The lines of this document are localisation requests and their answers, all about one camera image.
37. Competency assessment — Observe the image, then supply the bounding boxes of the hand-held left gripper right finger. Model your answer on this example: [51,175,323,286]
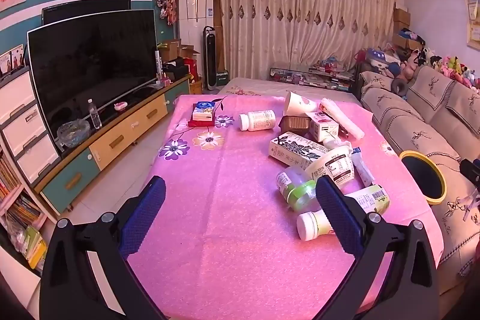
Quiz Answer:
[315,175,439,320]

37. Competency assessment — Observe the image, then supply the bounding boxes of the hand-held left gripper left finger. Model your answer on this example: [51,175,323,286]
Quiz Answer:
[39,175,166,320]

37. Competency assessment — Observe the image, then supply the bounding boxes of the white capped bottle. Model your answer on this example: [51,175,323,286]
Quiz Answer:
[296,209,336,242]

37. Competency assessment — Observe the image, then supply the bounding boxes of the yellow rim trash bin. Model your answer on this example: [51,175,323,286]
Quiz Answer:
[398,151,449,206]

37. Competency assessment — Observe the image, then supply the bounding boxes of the white yogurt cup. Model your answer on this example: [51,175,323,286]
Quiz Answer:
[304,147,356,187]

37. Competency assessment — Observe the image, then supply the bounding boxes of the green lidded clear jar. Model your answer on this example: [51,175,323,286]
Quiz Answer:
[275,166,319,212]

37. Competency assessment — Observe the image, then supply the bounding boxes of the white tube packet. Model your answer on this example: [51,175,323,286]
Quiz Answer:
[350,148,376,187]

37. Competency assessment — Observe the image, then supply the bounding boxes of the small white bottle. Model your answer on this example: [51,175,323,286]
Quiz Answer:
[322,137,353,153]

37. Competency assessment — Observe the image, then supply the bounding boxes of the black floral drink carton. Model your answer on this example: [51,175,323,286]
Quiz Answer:
[268,131,331,168]

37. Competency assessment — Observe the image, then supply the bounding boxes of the small white carton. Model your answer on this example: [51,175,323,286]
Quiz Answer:
[307,112,340,142]

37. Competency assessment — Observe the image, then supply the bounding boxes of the white foam net sleeve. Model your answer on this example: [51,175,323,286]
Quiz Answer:
[319,97,365,140]

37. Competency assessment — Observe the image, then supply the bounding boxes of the brown plastic tray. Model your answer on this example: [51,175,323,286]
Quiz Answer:
[278,115,312,135]

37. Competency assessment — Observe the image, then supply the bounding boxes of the dotted paper cup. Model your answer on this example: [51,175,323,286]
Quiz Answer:
[284,91,319,117]

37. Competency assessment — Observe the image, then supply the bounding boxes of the white pill bottle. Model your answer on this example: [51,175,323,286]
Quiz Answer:
[239,110,277,132]

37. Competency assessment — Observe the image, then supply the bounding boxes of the beige covered sofa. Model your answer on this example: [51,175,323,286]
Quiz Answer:
[354,63,480,294]

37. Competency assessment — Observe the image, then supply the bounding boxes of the teal yellow tv cabinet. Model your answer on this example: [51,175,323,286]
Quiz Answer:
[32,74,192,216]

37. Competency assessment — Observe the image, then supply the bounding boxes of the pink floral tablecloth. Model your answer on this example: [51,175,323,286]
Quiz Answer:
[127,94,441,320]

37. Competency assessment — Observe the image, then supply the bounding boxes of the pile of plush toys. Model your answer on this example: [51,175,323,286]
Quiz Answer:
[397,46,480,92]

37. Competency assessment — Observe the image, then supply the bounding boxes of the glass bowl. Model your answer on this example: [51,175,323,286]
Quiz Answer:
[57,119,91,148]

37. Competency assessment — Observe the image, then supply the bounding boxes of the clear water bottle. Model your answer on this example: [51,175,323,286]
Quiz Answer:
[88,99,103,129]

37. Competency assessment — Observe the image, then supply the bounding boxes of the blue white tissue pack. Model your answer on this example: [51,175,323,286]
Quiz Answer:
[191,101,217,122]

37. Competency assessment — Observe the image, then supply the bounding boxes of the bookshelf with books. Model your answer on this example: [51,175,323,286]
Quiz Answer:
[0,145,57,276]

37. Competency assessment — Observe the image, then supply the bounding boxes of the glass coffee table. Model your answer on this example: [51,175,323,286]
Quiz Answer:
[269,67,357,92]

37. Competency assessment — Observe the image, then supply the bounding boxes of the blue star print plush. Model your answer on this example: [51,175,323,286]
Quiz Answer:
[369,48,391,69]

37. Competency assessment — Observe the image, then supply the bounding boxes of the white drawer unit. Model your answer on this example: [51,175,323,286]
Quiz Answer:
[0,67,61,186]

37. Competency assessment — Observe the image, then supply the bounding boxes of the framed flower painting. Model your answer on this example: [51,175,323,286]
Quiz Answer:
[463,0,480,52]

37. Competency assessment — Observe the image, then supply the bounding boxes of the black box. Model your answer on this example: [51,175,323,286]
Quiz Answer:
[165,58,188,79]

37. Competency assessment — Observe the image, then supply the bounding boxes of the large curved television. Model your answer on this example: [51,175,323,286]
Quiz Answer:
[27,10,160,156]

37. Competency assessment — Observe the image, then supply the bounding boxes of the red paper bag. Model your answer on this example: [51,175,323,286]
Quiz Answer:
[183,58,199,82]

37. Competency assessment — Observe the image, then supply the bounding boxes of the stack of cardboard boxes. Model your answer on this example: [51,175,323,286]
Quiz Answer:
[392,7,411,47]

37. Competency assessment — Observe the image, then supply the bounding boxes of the open cardboard boxes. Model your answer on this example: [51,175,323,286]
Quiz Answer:
[157,39,201,62]

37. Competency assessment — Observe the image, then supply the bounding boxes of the black tower fan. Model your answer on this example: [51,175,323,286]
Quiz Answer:
[203,26,218,91]

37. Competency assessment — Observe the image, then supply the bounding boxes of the beige patterned curtain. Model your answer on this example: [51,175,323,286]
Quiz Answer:
[212,0,398,81]

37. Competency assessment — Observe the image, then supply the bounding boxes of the flat black television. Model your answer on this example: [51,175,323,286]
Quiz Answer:
[42,0,133,26]

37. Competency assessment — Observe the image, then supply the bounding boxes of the hanging floral decoration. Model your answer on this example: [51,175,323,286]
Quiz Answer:
[155,0,178,24]

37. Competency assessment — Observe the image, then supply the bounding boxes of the white standing air conditioner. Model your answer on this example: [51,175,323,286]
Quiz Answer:
[178,0,215,51]

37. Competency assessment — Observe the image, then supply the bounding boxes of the photo frame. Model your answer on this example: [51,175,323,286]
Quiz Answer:
[0,44,26,77]

